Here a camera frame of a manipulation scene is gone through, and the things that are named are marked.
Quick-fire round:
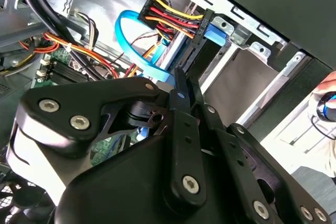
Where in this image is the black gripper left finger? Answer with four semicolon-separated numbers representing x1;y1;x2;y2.
15;68;208;209

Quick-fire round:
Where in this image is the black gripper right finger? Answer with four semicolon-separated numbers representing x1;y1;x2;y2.
187;77;333;224

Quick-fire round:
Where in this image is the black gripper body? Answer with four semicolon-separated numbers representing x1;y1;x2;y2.
54;134;249;224

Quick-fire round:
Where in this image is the blue data wire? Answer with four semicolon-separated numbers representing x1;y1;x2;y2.
114;10;177;83

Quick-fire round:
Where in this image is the round black tool blue ring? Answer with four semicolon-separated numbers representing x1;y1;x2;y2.
316;91;336;123

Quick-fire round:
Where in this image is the hard disk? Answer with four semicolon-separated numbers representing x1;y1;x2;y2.
157;22;228;78

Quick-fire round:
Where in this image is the red orange disk power wire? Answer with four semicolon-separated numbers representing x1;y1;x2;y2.
138;0;214;46

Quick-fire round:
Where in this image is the person hand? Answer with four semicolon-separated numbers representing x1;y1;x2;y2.
312;70;336;96

